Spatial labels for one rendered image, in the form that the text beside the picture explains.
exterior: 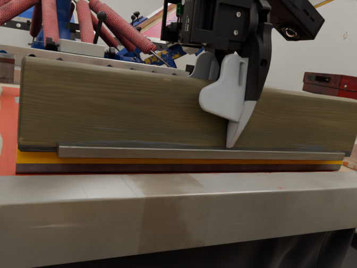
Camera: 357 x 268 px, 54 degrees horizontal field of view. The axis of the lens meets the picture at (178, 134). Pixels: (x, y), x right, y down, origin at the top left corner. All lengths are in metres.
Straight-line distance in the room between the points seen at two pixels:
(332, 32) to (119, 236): 2.84
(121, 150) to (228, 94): 0.11
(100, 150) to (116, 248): 0.12
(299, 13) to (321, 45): 2.63
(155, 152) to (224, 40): 0.12
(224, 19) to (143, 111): 0.11
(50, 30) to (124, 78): 0.97
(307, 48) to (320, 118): 2.67
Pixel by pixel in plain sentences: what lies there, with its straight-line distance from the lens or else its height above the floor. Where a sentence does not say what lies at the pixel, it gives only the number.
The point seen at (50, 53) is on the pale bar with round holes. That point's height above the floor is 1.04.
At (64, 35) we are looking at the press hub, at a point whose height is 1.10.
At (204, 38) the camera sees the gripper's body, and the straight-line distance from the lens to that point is 0.32.
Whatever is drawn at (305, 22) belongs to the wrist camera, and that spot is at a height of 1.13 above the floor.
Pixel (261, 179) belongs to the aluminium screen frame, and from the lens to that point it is 0.28.
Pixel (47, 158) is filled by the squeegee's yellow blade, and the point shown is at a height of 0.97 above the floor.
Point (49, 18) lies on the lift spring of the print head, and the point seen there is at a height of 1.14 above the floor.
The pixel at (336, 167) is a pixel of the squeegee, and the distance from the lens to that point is 0.53.
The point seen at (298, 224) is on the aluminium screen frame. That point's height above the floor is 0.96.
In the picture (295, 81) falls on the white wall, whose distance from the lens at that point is 3.15.
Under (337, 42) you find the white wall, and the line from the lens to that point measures 2.93.
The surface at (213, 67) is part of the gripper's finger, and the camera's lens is 0.39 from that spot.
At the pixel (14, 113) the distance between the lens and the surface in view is 0.59.
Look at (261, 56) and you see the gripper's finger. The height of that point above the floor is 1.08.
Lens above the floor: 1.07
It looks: 12 degrees down
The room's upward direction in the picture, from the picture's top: 9 degrees clockwise
